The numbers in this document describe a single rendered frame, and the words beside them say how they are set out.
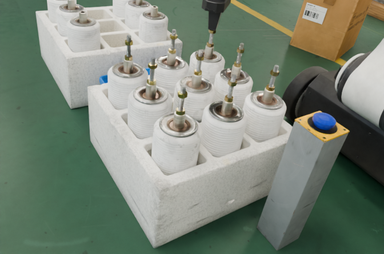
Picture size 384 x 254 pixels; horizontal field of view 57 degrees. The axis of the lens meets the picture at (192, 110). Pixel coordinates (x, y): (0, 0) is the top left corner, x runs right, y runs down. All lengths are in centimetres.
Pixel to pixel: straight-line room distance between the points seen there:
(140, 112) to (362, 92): 49
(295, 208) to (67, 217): 49
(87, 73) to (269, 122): 58
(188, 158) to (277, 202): 21
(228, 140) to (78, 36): 58
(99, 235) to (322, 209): 55
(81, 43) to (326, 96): 73
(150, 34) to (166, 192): 65
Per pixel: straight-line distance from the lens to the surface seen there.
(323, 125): 65
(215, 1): 86
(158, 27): 118
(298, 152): 68
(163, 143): 66
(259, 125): 80
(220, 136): 73
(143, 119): 75
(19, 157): 101
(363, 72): 87
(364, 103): 86
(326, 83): 110
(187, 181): 68
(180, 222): 77
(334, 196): 103
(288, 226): 79
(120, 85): 83
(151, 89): 75
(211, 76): 95
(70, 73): 110
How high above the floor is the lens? 66
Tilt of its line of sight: 34 degrees down
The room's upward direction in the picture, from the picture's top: 8 degrees clockwise
